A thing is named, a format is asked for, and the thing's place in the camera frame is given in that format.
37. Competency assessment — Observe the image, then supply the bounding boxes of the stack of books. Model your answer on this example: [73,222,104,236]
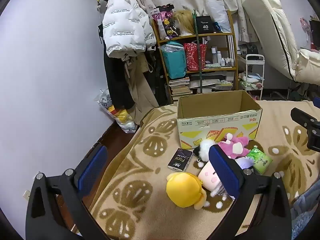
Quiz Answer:
[169,76,193,103]

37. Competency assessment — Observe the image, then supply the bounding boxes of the pile of magazines and papers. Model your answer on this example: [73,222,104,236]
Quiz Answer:
[189,74,237,93]

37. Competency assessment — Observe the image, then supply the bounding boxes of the blond wig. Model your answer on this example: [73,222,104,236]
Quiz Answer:
[174,9,197,36]

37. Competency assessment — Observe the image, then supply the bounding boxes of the wooden shelf unit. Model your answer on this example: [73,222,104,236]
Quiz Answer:
[150,10,239,104]

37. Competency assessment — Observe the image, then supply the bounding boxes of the white plastic bag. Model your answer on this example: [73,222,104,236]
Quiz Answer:
[205,0,232,33]

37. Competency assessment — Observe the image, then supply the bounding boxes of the green tissue pack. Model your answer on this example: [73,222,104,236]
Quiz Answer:
[246,145,273,175]

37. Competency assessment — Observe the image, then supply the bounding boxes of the blue fleece cloth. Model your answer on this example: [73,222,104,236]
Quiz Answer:
[290,186,320,240]

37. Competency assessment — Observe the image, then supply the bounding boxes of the green pole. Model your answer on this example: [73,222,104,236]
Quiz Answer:
[192,9,203,95]

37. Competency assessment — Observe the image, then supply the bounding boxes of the red gift bag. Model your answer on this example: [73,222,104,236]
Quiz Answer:
[183,42,208,72]

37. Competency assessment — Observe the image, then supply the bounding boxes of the teal bag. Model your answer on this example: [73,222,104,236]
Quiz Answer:
[158,41,188,79]

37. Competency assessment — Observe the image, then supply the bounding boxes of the white fluffy plush pendant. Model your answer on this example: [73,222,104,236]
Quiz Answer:
[192,139,217,168]

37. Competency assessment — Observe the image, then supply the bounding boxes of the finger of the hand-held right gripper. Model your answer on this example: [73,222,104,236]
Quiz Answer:
[291,107,320,153]

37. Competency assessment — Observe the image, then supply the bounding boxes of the beige patterned blanket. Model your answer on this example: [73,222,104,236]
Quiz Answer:
[90,100,320,240]

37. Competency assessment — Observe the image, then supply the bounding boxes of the group of small bottles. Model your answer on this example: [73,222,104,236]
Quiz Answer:
[211,46,234,67]

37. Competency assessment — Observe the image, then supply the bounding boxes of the purple printed bag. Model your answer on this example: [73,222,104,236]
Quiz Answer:
[151,4,182,40]

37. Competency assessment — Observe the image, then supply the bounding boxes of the black cardboard box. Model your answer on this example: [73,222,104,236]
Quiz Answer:
[195,16,217,34]

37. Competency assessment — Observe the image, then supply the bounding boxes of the pink roll plush toy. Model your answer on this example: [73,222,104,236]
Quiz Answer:
[199,160,225,193]

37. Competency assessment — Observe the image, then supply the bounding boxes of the beige hanging trousers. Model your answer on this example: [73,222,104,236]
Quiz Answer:
[121,54,160,125]

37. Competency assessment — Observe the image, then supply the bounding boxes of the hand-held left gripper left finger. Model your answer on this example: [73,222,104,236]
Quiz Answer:
[25,142,108,240]

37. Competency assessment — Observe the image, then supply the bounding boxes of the yellow plush toy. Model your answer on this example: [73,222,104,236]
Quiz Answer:
[166,172,207,210]

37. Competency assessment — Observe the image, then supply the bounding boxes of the printed cardboard box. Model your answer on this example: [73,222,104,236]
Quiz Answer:
[176,90,263,150]

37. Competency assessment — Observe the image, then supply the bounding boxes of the black hanging garment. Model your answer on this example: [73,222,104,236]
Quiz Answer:
[97,24,135,110]
[144,47,170,105]

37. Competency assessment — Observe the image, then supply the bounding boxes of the white trolley cart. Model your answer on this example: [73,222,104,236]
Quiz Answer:
[237,54,265,101]

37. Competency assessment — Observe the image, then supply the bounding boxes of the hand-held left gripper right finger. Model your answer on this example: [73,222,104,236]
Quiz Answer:
[209,144,293,240]

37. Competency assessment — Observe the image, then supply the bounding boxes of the plastic bag of toys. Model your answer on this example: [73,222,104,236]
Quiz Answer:
[96,89,139,133]

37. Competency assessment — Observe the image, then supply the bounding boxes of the white puffer jacket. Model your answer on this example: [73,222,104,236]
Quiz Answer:
[102,0,157,58]

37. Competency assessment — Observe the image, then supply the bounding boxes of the pink bear plush toy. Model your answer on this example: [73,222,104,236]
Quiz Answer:
[218,133,251,159]

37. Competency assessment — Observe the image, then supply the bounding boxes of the cream folded mattress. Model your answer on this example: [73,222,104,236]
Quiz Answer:
[241,0,320,85]

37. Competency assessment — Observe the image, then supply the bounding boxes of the black tissue pack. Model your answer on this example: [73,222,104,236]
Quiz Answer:
[167,148,193,172]

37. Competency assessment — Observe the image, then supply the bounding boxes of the purple plush toy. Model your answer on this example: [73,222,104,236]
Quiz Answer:
[235,156,254,170]

